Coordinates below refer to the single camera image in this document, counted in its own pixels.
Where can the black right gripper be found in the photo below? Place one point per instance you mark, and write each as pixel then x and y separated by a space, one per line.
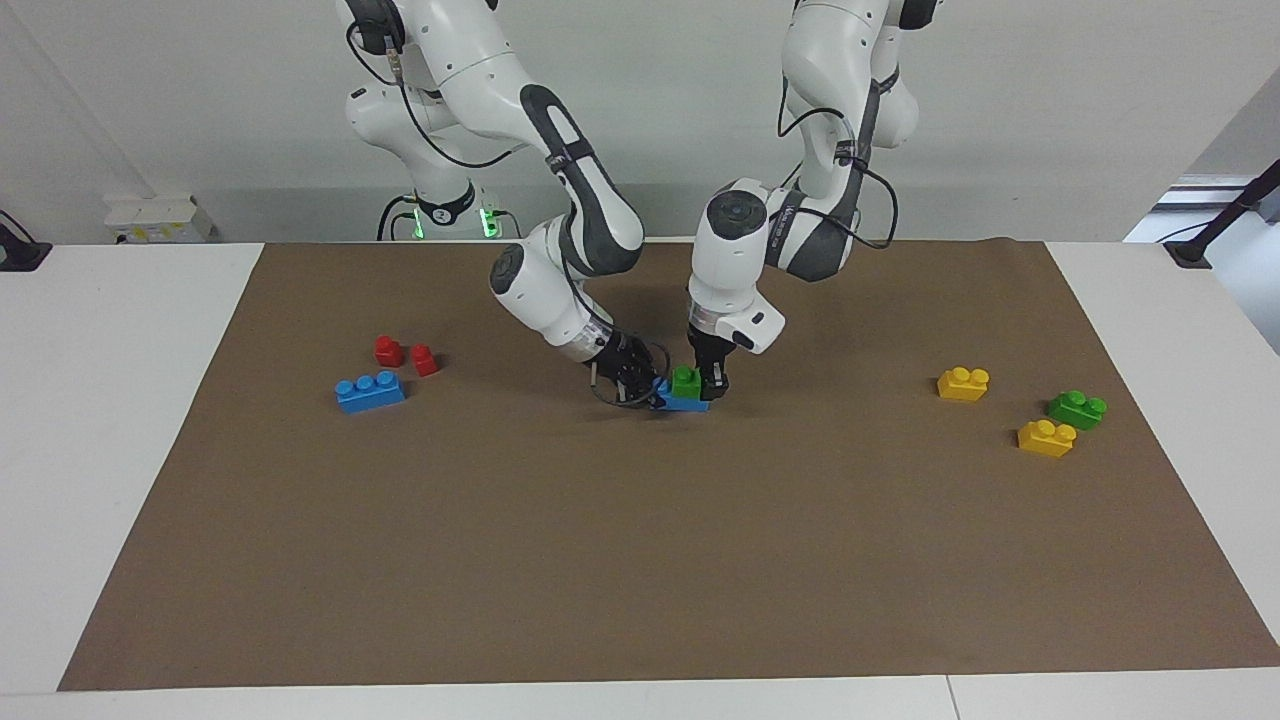
pixel 625 365

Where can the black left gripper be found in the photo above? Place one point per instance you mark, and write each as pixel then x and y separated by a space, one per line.
pixel 708 355

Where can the green two-stud toy block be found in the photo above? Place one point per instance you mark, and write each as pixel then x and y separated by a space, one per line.
pixel 686 383
pixel 1077 408

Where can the blue three-stud toy block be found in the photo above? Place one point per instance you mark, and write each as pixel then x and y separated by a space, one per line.
pixel 370 391
pixel 688 404

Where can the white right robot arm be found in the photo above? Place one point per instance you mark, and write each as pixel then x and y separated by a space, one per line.
pixel 470 70

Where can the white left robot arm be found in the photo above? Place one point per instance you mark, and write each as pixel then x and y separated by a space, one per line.
pixel 730 260

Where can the red single-stud toy block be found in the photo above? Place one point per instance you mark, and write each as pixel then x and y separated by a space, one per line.
pixel 424 359
pixel 388 350

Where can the yellow two-stud toy block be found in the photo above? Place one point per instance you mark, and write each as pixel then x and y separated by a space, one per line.
pixel 963 383
pixel 1046 438

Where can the brown paper table mat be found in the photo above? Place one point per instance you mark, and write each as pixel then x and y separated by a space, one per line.
pixel 640 550

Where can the black stand pole with foot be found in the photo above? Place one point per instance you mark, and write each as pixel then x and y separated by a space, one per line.
pixel 1190 252

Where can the black table clamp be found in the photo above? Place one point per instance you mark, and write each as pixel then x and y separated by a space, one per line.
pixel 20 255

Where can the white wall socket box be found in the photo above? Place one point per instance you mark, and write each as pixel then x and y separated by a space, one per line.
pixel 160 215

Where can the grey metal rail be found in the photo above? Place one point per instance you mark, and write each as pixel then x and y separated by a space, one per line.
pixel 1210 184

